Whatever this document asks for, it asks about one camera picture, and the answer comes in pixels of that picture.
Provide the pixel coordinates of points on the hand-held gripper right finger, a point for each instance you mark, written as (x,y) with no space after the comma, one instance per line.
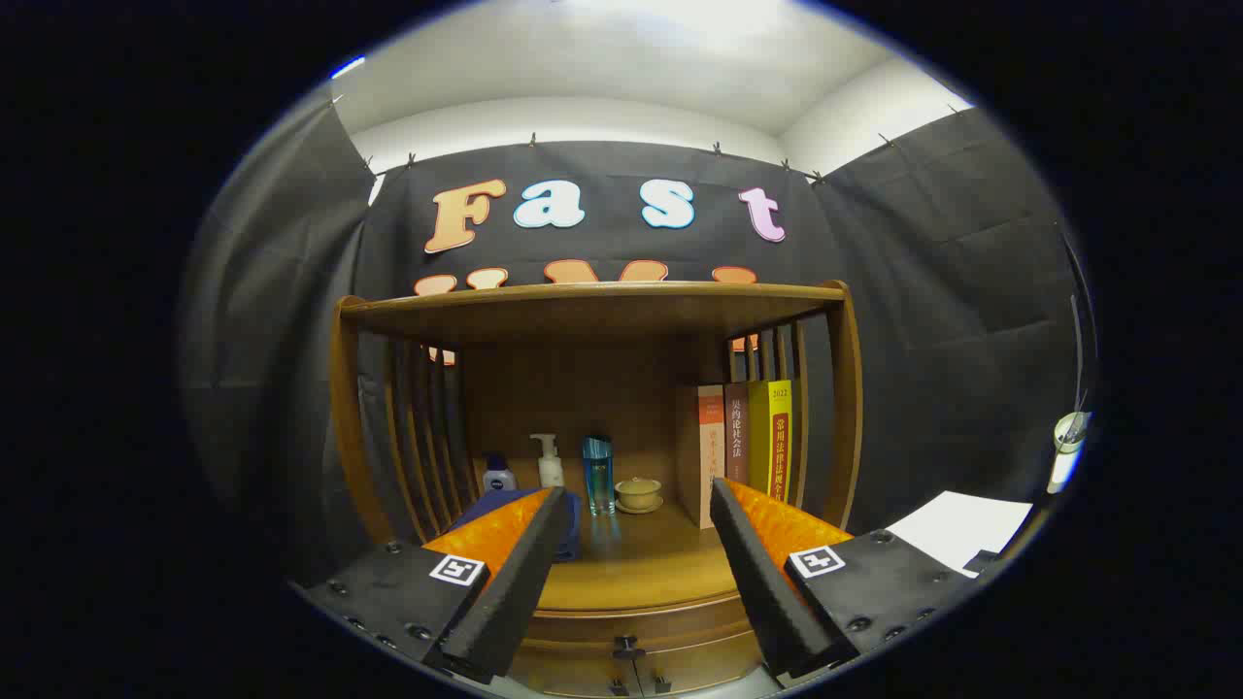
(757,582)

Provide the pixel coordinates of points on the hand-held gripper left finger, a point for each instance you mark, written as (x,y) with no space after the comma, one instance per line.
(520,592)

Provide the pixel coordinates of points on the wooden drawer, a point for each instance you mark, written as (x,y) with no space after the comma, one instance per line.
(680,631)

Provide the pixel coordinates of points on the black drawer knob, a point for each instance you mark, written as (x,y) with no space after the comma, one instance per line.
(628,647)

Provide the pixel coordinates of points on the wooden countertop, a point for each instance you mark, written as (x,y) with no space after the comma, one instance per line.
(641,558)

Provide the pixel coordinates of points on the wooden cabinet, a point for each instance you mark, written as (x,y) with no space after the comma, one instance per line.
(592,311)

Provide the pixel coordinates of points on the blue folded towel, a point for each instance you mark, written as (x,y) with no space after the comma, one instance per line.
(575,529)

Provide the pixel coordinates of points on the small white blue-capped bottle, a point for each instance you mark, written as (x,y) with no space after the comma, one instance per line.
(498,476)

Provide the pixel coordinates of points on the white pump bottle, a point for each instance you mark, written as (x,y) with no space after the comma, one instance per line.
(551,471)

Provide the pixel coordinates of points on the beige orange-spined book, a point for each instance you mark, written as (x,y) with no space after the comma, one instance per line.
(709,456)

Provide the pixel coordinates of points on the blue glass bottle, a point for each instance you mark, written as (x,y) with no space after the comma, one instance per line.
(598,481)

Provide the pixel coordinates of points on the yellow book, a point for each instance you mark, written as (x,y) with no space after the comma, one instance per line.
(772,437)

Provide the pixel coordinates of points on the brown book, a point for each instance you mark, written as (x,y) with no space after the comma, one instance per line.
(736,437)

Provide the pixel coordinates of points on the beige lidded teacup with saucer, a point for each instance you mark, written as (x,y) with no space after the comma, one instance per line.
(638,493)

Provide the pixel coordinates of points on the white flat surface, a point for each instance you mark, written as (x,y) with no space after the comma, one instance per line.
(957,529)

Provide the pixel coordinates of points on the small black block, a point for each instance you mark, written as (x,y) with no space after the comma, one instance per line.
(981,561)

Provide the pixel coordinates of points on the white power strip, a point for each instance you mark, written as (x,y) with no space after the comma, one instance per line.
(1068,442)

